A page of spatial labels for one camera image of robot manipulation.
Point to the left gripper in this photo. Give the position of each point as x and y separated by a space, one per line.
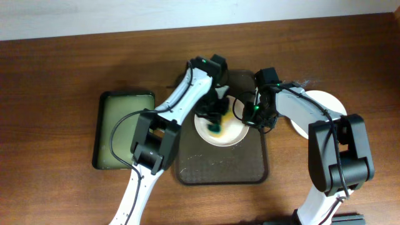
211 111

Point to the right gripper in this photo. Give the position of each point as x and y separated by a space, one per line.
253 117

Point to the yellow green sponge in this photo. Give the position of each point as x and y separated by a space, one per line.
217 130

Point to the white plate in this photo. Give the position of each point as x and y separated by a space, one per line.
328 101
232 130

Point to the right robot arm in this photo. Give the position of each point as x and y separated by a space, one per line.
339 155

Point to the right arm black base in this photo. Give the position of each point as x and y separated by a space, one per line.
341 219

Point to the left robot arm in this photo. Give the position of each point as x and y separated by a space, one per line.
155 142

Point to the brown serving tray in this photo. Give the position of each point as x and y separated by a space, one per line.
201 163

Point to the black soapy water tray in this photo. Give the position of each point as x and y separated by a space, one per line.
113 139

